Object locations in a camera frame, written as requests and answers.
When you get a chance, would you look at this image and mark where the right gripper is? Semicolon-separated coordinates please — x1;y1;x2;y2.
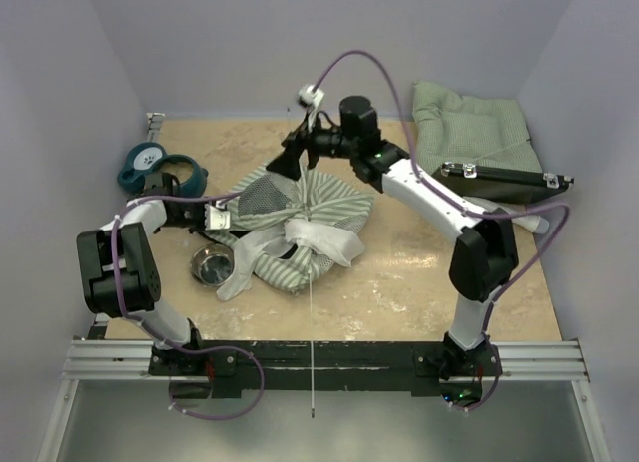
267;112;358;182

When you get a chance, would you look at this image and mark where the green striped pet tent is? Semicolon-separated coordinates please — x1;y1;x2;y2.
211;167;374;301

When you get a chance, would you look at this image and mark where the white tent pole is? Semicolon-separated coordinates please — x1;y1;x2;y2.
474;140;536;162
299;107;317;419

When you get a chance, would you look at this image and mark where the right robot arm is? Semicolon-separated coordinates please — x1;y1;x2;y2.
267;87;519;375

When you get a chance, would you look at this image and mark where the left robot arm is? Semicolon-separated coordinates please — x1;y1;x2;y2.
76;173;216;374

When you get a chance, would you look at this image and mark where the steel pet bowl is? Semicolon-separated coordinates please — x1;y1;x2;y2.
190;243;235;287

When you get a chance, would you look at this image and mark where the teal pet feeder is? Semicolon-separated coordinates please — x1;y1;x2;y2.
117;142;209;198

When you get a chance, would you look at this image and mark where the black carrying case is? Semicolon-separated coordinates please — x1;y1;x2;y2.
432;162;574;206

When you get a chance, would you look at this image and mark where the green checked cushion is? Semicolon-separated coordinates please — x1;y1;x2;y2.
412;81;542;174

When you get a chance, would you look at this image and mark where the white plastic tube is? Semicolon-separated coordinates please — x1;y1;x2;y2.
465;197;550;234

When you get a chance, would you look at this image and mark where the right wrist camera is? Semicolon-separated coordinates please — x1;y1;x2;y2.
297;84;325;131

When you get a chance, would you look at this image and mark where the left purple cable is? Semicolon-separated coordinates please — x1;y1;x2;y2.
112;192;266;423

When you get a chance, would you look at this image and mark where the purple cable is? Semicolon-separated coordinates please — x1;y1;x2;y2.
112;192;266;423
312;49;571;413

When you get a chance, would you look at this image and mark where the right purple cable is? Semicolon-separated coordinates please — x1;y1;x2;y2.
312;49;571;413

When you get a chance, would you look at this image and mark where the aluminium frame rail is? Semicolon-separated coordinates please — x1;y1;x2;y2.
62;339;152;381

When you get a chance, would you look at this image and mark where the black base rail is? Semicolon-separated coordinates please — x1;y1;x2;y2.
149;340;502;402

